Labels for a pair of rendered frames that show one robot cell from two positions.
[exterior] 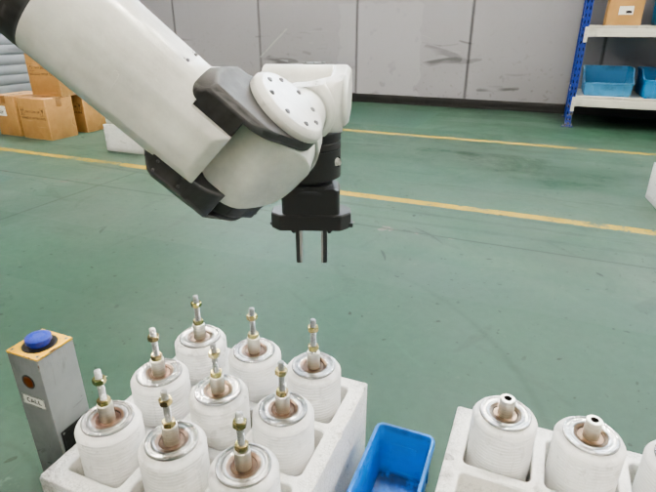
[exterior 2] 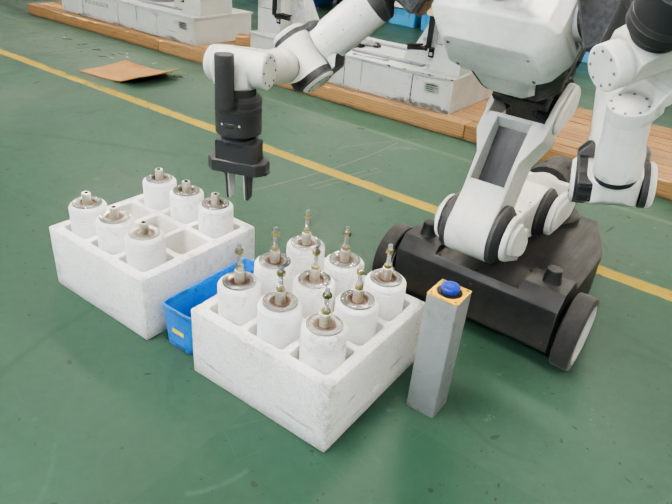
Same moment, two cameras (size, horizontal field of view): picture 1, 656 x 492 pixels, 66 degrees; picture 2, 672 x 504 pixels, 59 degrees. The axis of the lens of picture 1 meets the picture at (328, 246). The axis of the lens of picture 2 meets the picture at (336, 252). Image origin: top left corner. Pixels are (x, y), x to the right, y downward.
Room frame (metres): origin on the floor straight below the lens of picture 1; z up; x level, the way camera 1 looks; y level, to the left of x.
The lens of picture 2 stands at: (1.75, 0.44, 0.98)
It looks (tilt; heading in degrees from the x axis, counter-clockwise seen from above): 30 degrees down; 191
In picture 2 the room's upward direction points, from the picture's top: 5 degrees clockwise
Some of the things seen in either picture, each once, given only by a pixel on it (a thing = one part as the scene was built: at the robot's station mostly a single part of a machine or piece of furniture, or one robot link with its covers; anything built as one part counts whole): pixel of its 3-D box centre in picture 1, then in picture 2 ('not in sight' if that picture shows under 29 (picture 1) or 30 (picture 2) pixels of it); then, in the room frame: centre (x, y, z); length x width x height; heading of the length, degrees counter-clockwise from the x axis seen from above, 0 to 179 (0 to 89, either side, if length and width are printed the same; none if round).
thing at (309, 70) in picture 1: (305, 105); (239, 82); (0.74, 0.03, 0.69); 0.11 x 0.11 x 0.11; 84
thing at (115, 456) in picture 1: (117, 463); (381, 310); (0.60, 0.33, 0.16); 0.10 x 0.10 x 0.18
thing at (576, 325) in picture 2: not in sight; (574, 331); (0.43, 0.81, 0.10); 0.20 x 0.05 x 0.20; 157
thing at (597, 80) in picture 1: (606, 80); not in sight; (4.51, -2.37, 0.36); 0.50 x 0.38 x 0.21; 158
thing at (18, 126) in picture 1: (23, 112); not in sight; (4.12, 2.42, 0.15); 0.30 x 0.24 x 0.30; 156
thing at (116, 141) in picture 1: (147, 134); not in sight; (3.56, 1.26, 0.09); 0.39 x 0.39 x 0.18; 68
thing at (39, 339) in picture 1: (38, 341); (450, 289); (0.70, 0.48, 0.32); 0.04 x 0.04 x 0.02
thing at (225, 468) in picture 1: (243, 465); (306, 242); (0.51, 0.11, 0.25); 0.08 x 0.08 x 0.01
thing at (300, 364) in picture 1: (313, 365); (239, 280); (0.73, 0.03, 0.25); 0.08 x 0.08 x 0.01
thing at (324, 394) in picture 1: (313, 406); (239, 314); (0.73, 0.03, 0.16); 0.10 x 0.10 x 0.18
